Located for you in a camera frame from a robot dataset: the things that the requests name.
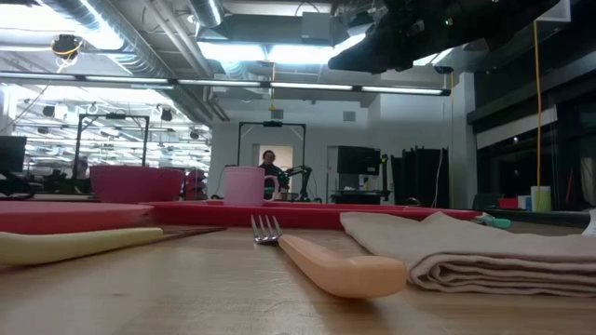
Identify white and green container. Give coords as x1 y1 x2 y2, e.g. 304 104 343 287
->
530 185 552 213

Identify dark background table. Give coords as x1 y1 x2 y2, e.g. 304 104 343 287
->
330 189 393 205

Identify red plastic tray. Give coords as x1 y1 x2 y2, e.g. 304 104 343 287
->
139 199 483 230

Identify red chair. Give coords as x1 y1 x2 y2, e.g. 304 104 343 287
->
183 167 209 201

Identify magenta plastic bowl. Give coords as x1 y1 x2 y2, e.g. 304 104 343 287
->
89 165 186 204

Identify black wall screen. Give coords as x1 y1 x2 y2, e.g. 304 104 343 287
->
336 145 382 177

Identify yellow cable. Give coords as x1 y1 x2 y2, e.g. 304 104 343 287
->
533 20 545 210

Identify long ceiling light bar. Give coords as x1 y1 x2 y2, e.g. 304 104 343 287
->
0 72 452 98

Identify grey ceiling box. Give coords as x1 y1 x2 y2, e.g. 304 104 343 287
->
301 11 332 41

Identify beige cloth napkin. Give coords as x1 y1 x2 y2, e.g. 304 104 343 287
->
339 208 596 298

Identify black curtain panels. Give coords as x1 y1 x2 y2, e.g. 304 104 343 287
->
390 146 451 209

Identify fork with peach handle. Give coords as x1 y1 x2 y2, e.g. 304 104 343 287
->
250 214 409 300

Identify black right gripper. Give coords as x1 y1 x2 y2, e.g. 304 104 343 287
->
328 0 472 74

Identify knife with pale yellow handle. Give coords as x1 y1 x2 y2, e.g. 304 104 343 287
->
0 225 228 267

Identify black gantry frame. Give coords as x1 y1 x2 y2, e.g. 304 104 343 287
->
237 121 307 201
73 114 150 181

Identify lilac plastic mug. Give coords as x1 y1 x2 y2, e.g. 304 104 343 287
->
223 166 281 208

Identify person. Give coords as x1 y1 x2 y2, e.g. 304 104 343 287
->
74 157 92 181
258 149 291 192

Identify black ceiling dome device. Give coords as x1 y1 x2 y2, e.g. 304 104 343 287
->
49 33 84 60

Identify black computer monitor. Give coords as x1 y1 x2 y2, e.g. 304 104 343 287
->
0 135 28 174

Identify pink plastic plate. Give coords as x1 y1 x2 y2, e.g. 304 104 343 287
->
0 200 156 235

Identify spoon with teal handle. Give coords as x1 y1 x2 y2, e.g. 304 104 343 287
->
474 212 512 230

